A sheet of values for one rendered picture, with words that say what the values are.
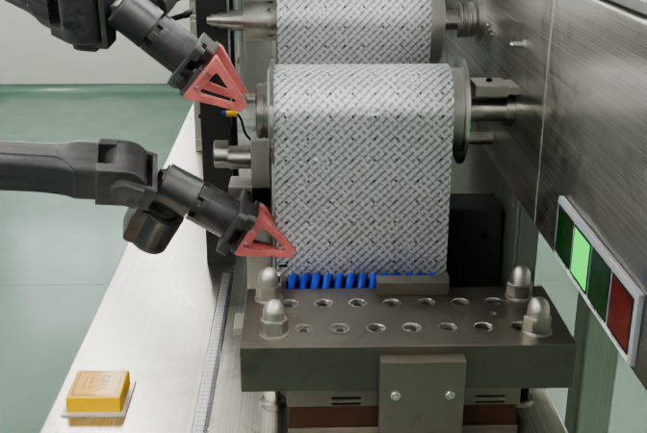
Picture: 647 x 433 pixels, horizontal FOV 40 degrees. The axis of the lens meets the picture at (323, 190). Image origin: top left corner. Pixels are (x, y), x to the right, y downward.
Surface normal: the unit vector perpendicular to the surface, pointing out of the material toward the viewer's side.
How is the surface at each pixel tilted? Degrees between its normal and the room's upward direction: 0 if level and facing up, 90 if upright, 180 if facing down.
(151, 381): 0
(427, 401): 90
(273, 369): 90
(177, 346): 0
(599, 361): 90
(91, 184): 108
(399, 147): 90
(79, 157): 22
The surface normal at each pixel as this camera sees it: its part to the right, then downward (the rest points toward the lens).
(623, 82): -1.00, 0.00
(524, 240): 0.03, 0.33
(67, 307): 0.00, -0.94
